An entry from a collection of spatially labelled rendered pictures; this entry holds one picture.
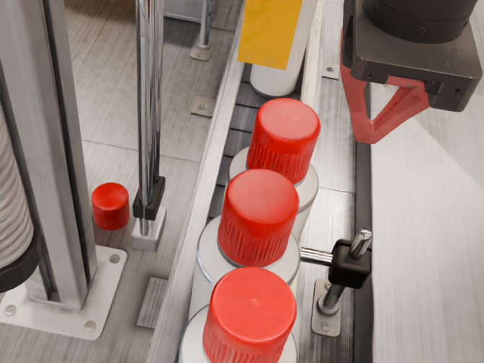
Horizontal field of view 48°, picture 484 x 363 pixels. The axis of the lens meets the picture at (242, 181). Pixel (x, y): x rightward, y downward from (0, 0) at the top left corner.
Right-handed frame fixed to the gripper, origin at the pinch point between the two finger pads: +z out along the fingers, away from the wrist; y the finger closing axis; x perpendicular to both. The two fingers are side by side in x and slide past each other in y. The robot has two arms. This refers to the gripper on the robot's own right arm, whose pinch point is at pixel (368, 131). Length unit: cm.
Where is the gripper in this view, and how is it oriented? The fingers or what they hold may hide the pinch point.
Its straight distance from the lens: 38.6
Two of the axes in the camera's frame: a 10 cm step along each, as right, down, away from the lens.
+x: -9.9, -1.7, 0.1
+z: -1.0, 6.5, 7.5
